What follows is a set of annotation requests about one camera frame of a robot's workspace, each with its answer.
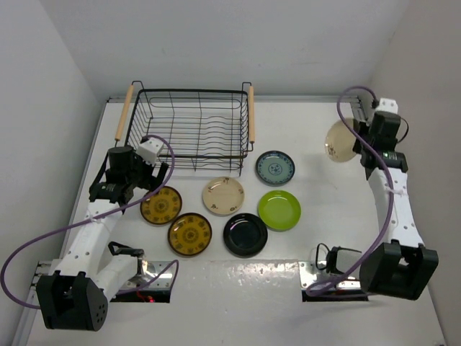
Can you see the brown yellow patterned plate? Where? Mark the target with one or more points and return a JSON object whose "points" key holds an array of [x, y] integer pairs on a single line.
{"points": [[163, 207], [190, 234]]}

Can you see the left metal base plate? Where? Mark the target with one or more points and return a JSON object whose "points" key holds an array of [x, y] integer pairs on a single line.
{"points": [[154, 275]]}

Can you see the lime green plate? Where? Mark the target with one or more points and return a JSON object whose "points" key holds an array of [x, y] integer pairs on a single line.
{"points": [[279, 210]]}

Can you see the left wooden rack handle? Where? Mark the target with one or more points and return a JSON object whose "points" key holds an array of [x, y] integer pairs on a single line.
{"points": [[124, 113]]}

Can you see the wooden rack handle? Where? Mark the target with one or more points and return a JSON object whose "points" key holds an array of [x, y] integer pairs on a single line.
{"points": [[251, 116], [124, 113]]}

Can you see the black wire dish rack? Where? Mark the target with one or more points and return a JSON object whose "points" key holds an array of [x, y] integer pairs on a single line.
{"points": [[209, 137]]}

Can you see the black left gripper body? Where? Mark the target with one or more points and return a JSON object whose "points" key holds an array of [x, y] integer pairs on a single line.
{"points": [[141, 174]]}

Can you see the beige plate with dark motifs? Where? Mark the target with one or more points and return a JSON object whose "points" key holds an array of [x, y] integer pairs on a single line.
{"points": [[339, 141]]}

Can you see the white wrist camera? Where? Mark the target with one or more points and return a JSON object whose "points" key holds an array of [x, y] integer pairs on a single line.
{"points": [[149, 150], [386, 105]]}

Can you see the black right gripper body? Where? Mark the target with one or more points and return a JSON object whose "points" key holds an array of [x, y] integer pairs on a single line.
{"points": [[363, 131]]}

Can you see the black glossy plate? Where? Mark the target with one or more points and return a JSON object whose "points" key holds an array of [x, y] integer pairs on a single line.
{"points": [[245, 235]]}

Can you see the metal base plate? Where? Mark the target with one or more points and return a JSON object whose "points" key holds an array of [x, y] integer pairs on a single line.
{"points": [[310, 274], [154, 275]]}

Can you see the right wooden rack handle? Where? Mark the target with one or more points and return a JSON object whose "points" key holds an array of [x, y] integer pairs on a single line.
{"points": [[251, 116]]}

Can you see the beige plate on table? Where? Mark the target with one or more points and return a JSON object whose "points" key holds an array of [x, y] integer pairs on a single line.
{"points": [[223, 196]]}

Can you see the blue floral celadon plate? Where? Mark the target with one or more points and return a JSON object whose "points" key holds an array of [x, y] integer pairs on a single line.
{"points": [[275, 168]]}

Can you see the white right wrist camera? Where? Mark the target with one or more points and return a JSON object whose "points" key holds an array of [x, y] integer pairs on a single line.
{"points": [[386, 105]]}

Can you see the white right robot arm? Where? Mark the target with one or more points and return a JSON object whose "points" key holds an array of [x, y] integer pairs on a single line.
{"points": [[397, 264]]}

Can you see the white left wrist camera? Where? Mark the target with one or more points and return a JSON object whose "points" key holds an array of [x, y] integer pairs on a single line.
{"points": [[149, 150]]}

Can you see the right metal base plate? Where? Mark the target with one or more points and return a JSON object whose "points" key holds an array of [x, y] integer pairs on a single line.
{"points": [[310, 274]]}

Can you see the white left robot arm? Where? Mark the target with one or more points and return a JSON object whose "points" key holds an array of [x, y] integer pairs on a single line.
{"points": [[77, 294]]}

